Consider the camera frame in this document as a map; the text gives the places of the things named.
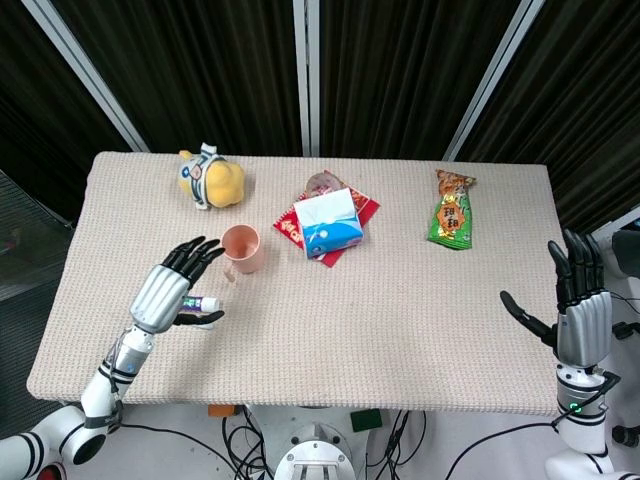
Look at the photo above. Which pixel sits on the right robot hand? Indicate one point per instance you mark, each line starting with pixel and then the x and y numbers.
pixel 585 325

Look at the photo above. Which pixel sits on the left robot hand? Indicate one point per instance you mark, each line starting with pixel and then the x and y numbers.
pixel 157 297

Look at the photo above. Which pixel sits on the purple white toothpaste tube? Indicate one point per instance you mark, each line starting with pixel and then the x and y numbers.
pixel 202 303

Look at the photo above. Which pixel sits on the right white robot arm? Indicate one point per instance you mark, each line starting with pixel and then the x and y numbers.
pixel 580 435

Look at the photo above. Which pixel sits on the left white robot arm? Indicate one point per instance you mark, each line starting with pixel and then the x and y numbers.
pixel 100 390

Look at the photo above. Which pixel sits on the pink ribbed cup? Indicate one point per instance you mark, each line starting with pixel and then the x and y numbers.
pixel 247 257

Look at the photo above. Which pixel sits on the black device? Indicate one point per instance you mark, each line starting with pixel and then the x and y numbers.
pixel 630 255

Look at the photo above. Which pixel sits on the orange box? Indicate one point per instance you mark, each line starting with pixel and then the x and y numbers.
pixel 221 410

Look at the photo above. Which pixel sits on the yellow plush toy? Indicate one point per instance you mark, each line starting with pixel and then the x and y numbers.
pixel 222 182

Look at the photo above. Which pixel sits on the dark mesh panel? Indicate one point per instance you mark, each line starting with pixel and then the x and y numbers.
pixel 25 240

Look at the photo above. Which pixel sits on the green orange snack bag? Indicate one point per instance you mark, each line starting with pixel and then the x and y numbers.
pixel 450 220

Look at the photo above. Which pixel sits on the blue tissue pack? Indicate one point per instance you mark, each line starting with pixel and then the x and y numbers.
pixel 332 235

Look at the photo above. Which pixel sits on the beige waffle tablecloth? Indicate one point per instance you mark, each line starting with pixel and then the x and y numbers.
pixel 350 325

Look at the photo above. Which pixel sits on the white robot torso base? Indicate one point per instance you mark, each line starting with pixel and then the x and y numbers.
pixel 315 452

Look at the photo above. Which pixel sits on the black pleated curtain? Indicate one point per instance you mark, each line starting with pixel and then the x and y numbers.
pixel 200 75
pixel 30 100
pixel 400 75
pixel 590 100

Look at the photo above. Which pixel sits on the red paper packet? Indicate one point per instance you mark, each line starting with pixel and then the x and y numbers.
pixel 365 202

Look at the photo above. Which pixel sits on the dark green box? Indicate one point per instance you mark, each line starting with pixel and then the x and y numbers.
pixel 366 420

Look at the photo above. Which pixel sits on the white partition frame post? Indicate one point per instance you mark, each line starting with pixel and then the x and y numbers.
pixel 620 217
pixel 306 75
pixel 85 70
pixel 492 80

